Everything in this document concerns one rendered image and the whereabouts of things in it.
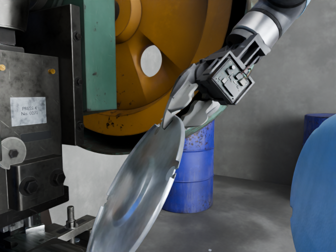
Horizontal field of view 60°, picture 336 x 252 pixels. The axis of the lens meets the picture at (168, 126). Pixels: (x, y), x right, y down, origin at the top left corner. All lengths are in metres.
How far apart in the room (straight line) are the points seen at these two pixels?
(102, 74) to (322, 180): 0.53
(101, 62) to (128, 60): 0.24
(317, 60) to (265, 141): 1.08
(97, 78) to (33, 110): 0.15
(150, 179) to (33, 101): 0.28
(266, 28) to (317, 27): 3.18
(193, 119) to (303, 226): 0.30
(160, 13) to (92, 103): 0.34
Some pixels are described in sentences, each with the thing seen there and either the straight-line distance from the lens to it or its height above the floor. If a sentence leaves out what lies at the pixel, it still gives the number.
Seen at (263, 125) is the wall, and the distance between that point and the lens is 3.73.
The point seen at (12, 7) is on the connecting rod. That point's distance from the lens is 0.64.
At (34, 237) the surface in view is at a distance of 0.75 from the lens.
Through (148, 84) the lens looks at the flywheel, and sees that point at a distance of 0.85.
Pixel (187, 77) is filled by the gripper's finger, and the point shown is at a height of 1.12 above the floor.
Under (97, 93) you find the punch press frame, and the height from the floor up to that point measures 1.10.
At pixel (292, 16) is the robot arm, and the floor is 1.23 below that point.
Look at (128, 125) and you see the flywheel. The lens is 0.85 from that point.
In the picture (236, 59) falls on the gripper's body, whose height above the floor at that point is 1.15.
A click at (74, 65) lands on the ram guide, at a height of 1.15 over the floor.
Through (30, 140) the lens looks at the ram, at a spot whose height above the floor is 1.01.
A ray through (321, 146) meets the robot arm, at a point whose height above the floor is 1.06.
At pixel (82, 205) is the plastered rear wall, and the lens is 2.53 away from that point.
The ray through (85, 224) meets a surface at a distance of 0.84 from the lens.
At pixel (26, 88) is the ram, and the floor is 1.11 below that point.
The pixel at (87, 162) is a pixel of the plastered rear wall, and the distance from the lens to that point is 2.48.
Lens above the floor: 1.10
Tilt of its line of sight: 7 degrees down
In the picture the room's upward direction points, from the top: straight up
